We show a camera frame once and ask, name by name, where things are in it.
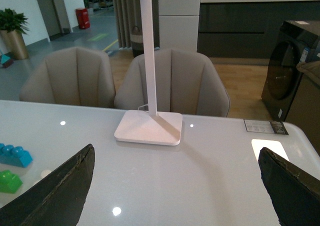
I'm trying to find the white desk lamp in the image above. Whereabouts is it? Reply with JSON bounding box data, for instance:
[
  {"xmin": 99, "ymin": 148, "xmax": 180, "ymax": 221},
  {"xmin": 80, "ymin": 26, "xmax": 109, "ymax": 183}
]
[{"xmin": 114, "ymin": 0, "xmax": 183, "ymax": 146}]

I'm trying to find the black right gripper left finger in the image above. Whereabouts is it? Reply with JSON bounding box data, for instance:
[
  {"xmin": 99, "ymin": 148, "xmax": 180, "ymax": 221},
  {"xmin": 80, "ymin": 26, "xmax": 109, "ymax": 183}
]
[{"xmin": 0, "ymin": 144, "xmax": 95, "ymax": 226}]

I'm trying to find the beige right chair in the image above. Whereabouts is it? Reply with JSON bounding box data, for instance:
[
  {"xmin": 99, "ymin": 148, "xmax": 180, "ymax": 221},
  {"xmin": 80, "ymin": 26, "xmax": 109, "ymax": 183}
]
[{"xmin": 114, "ymin": 48, "xmax": 231, "ymax": 117}]

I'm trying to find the potted green plant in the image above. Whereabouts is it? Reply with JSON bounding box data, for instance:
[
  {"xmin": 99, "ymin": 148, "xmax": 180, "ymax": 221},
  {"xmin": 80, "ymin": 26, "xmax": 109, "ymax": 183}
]
[{"xmin": 0, "ymin": 8, "xmax": 29, "ymax": 34}]

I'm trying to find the green two-stud block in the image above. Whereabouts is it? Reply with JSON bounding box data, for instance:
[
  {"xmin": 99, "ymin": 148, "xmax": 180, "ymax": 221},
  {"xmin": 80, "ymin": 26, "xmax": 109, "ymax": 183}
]
[{"xmin": 0, "ymin": 170, "xmax": 23, "ymax": 194}]

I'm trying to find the beige left chair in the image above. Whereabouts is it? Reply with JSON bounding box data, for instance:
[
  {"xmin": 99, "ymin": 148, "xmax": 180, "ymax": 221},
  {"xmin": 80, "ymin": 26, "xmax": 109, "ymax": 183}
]
[{"xmin": 19, "ymin": 46, "xmax": 116, "ymax": 108}]

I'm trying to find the beige curtain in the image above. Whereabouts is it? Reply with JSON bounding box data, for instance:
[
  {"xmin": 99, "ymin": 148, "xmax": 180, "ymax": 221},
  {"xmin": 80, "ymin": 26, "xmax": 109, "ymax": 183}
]
[{"xmin": 113, "ymin": 0, "xmax": 160, "ymax": 48}]

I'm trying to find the white drawer cabinet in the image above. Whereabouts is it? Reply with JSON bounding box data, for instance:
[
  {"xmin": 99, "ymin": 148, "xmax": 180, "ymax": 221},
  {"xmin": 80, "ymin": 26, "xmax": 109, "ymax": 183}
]
[{"xmin": 158, "ymin": 0, "xmax": 201, "ymax": 52}]

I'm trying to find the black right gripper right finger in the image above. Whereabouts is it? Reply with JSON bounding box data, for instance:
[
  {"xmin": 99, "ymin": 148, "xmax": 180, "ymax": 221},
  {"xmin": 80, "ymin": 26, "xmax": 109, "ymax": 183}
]
[{"xmin": 258, "ymin": 147, "xmax": 320, "ymax": 226}]

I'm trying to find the table label sticker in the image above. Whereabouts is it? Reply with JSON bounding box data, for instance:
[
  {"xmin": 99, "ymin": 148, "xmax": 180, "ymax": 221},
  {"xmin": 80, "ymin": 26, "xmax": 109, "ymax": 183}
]
[{"xmin": 243, "ymin": 119, "xmax": 289, "ymax": 135}]

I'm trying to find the gold plant pot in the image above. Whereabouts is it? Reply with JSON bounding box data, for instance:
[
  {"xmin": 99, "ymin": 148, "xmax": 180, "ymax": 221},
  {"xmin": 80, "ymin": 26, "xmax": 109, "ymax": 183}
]
[{"xmin": 0, "ymin": 30, "xmax": 29, "ymax": 60}]

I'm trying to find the red bin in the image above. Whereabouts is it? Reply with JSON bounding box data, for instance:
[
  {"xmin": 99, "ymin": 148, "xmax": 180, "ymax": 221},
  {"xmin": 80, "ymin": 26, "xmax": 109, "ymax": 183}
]
[{"xmin": 75, "ymin": 8, "xmax": 90, "ymax": 30}]

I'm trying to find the beige chair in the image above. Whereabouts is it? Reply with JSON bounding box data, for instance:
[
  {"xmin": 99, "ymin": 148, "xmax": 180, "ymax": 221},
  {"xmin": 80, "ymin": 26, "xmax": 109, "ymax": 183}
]
[
  {"xmin": 114, "ymin": 48, "xmax": 231, "ymax": 117},
  {"xmin": 19, "ymin": 46, "xmax": 116, "ymax": 108}
]

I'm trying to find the blue three-stud block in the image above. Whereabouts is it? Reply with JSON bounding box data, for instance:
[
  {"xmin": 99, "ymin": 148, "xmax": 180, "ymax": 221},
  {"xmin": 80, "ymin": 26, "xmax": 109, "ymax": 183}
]
[{"xmin": 0, "ymin": 143, "xmax": 33, "ymax": 168}]

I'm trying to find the black washing machine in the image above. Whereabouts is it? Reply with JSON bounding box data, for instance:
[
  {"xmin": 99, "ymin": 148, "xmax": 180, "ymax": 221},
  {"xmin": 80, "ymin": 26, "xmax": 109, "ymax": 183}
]
[{"xmin": 261, "ymin": 20, "xmax": 320, "ymax": 121}]

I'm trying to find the dark counter cabinet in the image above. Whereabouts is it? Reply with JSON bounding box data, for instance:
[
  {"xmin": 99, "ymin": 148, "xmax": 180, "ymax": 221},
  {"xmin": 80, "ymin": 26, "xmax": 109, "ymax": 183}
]
[{"xmin": 197, "ymin": 0, "xmax": 320, "ymax": 59}]

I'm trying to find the woven basket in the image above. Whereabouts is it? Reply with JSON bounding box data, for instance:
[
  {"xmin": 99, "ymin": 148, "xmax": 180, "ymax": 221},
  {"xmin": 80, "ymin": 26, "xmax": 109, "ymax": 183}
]
[{"xmin": 130, "ymin": 25, "xmax": 144, "ymax": 57}]

